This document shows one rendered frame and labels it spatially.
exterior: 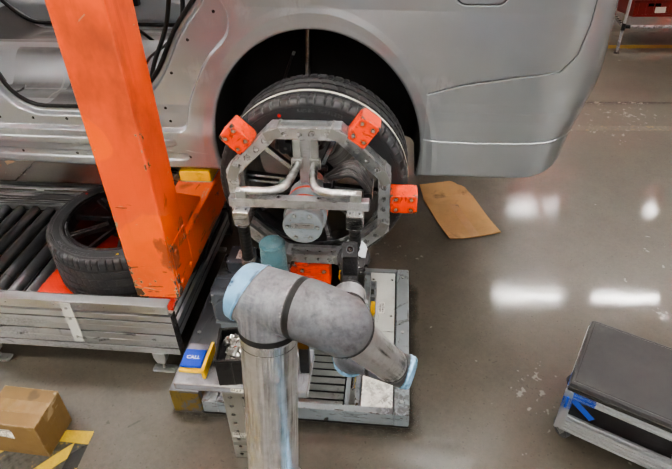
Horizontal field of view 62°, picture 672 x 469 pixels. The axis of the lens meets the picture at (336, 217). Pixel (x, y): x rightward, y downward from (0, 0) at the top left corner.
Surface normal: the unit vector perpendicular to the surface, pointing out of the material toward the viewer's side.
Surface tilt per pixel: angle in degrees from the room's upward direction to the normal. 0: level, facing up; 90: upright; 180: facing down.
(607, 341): 0
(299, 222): 90
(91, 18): 90
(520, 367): 0
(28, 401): 0
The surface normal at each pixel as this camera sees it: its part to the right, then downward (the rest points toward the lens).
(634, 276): -0.03, -0.82
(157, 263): -0.11, 0.58
